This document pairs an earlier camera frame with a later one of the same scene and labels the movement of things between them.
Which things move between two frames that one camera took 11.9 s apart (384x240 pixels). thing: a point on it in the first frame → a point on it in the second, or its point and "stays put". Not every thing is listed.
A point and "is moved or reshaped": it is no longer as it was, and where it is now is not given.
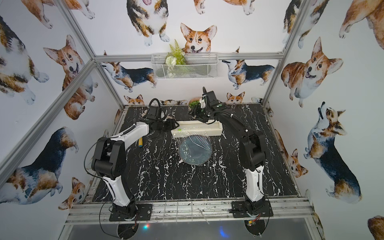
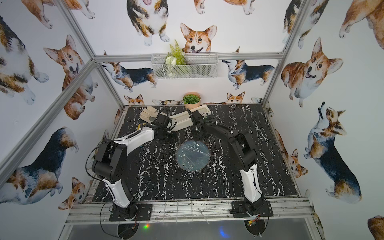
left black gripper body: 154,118 → 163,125
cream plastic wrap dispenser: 196,128 is moved or reshaped
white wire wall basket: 199,65 stays put
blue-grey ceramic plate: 195,150 is moved or reshaped
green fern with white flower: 175,60 stays put
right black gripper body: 202,113 → 197,135
